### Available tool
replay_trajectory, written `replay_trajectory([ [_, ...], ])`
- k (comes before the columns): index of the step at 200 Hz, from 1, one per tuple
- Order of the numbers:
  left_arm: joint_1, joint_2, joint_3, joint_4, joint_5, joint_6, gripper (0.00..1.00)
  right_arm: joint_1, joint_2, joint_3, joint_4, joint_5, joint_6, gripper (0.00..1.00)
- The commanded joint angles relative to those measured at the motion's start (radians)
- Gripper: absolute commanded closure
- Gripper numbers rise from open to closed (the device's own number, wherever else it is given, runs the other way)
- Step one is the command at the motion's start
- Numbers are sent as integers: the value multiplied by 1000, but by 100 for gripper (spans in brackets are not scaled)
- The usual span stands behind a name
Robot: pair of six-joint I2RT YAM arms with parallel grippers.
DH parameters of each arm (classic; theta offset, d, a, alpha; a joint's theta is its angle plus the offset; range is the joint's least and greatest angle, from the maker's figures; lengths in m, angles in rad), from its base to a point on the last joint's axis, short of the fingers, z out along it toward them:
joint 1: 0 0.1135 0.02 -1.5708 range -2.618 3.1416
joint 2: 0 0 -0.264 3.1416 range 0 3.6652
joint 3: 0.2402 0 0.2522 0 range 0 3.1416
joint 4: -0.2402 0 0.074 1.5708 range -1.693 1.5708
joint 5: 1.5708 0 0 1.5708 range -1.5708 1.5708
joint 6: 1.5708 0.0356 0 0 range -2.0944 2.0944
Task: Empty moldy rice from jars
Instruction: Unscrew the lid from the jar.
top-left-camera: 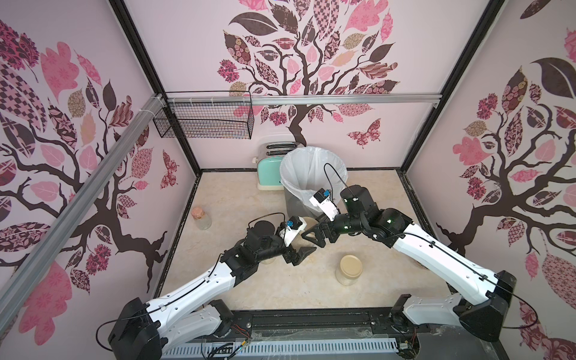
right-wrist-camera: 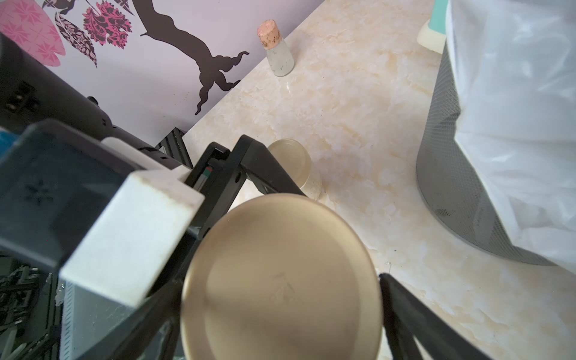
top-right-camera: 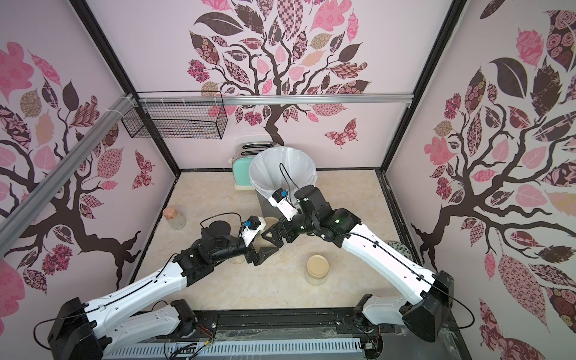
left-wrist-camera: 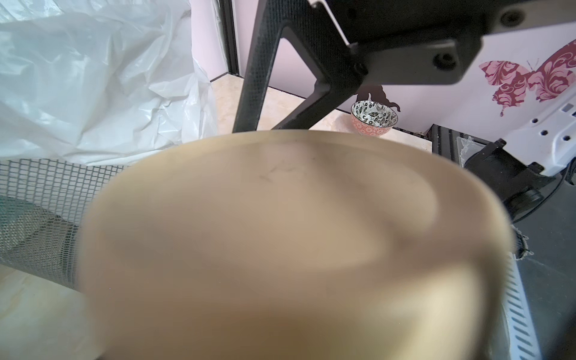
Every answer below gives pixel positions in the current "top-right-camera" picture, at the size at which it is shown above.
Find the aluminium rail back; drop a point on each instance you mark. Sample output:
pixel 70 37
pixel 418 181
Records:
pixel 241 100

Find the aluminium rail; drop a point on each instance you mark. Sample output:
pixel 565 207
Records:
pixel 20 219
pixel 241 100

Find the mint green toaster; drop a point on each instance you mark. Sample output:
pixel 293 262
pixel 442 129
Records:
pixel 242 159

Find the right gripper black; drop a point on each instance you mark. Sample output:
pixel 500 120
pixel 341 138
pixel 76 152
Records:
pixel 290 227

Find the black wire basket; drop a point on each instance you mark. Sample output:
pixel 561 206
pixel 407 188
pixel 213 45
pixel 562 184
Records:
pixel 193 114

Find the small jar pink lid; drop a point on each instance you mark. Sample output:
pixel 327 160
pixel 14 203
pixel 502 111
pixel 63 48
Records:
pixel 174 218

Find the white slotted cable duct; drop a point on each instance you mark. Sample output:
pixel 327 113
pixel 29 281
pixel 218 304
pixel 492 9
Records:
pixel 242 349

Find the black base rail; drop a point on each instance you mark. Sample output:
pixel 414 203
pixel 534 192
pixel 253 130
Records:
pixel 378 341

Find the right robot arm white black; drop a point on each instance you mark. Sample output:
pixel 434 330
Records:
pixel 425 297

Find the aluminium rail left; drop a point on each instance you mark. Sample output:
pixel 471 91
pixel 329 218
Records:
pixel 20 219

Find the glass jar tan lid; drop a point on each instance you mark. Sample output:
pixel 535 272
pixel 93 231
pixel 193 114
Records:
pixel 237 260
pixel 316 270
pixel 271 221

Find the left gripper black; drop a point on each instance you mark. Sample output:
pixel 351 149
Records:
pixel 261 256

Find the grey trash bin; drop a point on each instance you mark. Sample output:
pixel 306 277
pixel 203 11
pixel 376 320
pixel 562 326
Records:
pixel 268 204

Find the patterned ball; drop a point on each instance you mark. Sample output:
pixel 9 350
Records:
pixel 401 249

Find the white trash bag liner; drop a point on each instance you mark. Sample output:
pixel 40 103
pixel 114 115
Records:
pixel 283 168

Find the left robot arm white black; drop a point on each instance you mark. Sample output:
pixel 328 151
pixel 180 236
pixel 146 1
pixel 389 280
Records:
pixel 95 329

